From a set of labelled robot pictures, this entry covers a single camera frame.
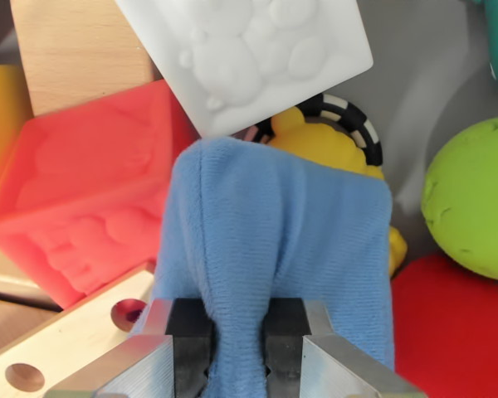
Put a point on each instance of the black silver gripper left finger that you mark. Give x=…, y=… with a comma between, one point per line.
x=149, y=369

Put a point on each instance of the black silver gripper right finger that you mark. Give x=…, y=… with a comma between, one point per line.
x=315, y=369

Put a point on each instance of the blue cloth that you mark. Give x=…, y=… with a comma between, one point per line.
x=274, y=215

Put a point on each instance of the wooden strip with holes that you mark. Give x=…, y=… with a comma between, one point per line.
x=66, y=348

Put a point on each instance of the red plush block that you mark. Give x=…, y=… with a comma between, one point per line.
x=452, y=327

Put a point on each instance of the brown wood block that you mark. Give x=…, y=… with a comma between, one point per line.
x=8, y=327

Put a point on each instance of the red embossed rubber cube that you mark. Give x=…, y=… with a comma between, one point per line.
x=79, y=186

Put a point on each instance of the yellow rubber animal toy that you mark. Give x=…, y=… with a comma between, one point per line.
x=315, y=145

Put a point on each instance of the lime green foam ball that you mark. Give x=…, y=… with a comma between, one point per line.
x=473, y=199

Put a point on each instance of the white embossed rubber cube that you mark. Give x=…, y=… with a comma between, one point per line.
x=240, y=62

